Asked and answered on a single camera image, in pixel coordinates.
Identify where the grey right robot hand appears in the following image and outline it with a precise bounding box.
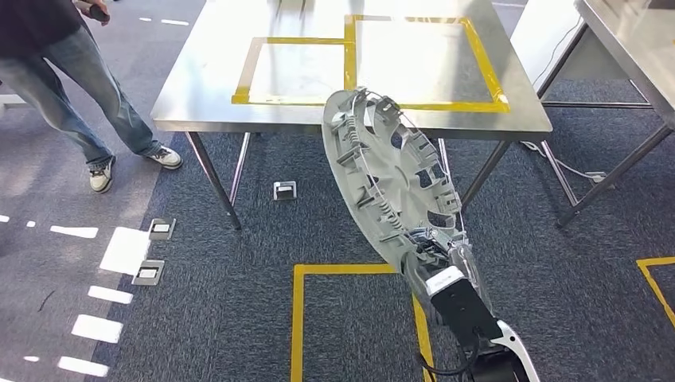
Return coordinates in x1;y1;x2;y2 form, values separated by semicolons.
401;238;495;318

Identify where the grey plastic hubcap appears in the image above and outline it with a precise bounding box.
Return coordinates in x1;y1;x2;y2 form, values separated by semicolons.
322;87;471;271

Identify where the black handheld device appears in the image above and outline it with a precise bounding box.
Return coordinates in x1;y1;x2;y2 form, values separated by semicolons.
79;1;111;24

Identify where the steel workbench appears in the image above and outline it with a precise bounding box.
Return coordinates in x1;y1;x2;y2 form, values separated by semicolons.
150;0;554;232

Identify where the clear plastic hand wrap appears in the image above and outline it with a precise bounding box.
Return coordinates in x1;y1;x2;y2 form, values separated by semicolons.
448;244;494;312

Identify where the yellow floor tape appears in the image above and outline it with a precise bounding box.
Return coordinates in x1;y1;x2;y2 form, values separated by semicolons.
290;263;437;382
635;256;675;329

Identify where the metal floor socket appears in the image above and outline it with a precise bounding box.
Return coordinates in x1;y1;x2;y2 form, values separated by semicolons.
148;217;178;242
131;259;166;287
273;181;298;202

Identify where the white cabinet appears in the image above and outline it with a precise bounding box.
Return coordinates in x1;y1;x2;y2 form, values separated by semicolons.
510;0;631;101

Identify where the person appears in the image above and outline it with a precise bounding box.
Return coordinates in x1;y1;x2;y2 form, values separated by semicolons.
0;0;185;194

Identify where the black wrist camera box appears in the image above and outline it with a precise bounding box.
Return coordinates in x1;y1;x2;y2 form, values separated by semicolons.
424;266;503;353

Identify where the black camera cable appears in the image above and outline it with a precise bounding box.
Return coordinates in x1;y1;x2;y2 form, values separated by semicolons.
419;326;482;378

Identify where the white power cable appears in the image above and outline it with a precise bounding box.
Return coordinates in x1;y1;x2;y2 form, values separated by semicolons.
519;139;591;181

